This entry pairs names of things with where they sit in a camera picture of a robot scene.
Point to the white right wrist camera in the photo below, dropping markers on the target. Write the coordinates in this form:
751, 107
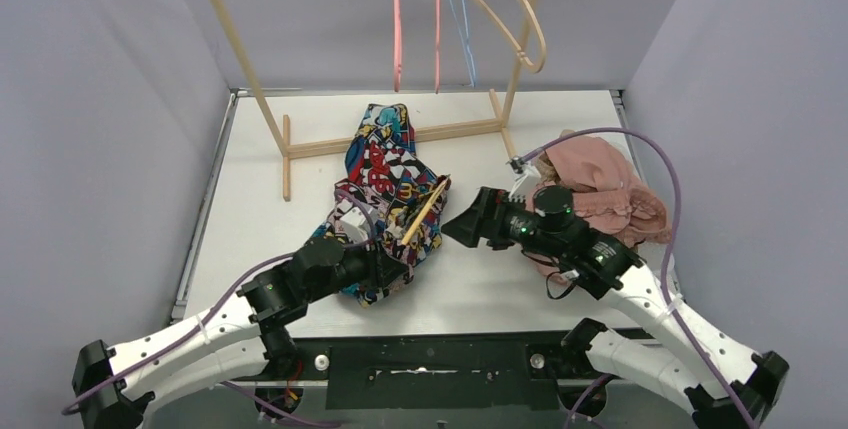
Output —
527, 178

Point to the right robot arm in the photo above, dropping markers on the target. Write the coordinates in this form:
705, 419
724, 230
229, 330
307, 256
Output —
718, 381

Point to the pink shorts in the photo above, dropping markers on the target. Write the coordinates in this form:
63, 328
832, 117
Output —
608, 193

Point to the colourful comic print shorts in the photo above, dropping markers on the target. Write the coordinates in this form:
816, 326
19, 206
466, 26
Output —
388, 177

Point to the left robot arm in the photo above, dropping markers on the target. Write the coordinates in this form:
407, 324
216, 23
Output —
241, 335

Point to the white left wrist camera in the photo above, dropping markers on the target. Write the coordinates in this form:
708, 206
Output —
358, 225

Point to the yellow hanger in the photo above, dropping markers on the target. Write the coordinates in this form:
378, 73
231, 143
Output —
413, 232

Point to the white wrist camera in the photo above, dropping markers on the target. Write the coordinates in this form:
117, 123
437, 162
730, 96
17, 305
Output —
527, 178
358, 225

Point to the wooden clothes rack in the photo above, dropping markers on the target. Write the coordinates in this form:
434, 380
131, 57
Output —
530, 54

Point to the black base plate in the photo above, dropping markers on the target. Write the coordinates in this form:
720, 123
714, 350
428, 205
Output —
465, 371

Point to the beige shorts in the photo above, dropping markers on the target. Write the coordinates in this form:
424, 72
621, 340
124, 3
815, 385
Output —
547, 170

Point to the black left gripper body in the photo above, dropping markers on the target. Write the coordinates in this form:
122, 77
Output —
382, 266

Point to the blue hanger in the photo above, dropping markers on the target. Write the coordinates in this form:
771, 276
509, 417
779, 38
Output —
459, 11

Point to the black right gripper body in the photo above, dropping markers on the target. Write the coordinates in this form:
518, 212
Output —
515, 222

